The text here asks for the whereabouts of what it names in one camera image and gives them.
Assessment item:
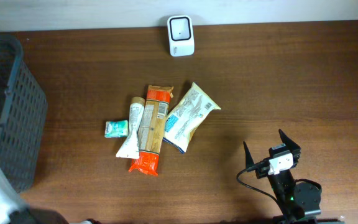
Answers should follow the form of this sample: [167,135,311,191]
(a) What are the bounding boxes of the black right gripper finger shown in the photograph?
[243,141,254,170]
[278,129,301,152]

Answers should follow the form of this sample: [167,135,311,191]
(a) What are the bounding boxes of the white tube with beige cap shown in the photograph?
[116,96,145,159]

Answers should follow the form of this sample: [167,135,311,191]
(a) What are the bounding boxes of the yellow white snack bag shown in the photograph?
[163,82,221,154]

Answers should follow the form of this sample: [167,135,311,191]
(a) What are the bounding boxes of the grey plastic mesh basket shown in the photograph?
[0,35,48,193]

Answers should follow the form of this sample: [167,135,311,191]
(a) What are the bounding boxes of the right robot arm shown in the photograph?
[236,129,322,223]

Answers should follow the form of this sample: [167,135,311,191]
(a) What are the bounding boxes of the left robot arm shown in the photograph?
[0,169,67,224]

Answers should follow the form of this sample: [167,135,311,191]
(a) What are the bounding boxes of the white barcode scanner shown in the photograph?
[167,15,195,57]

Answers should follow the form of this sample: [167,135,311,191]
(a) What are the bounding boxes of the red spaghetti packet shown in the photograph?
[129,85,173,176]

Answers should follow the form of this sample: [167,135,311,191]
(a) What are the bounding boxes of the small teal tissue pack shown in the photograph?
[104,120,129,138]

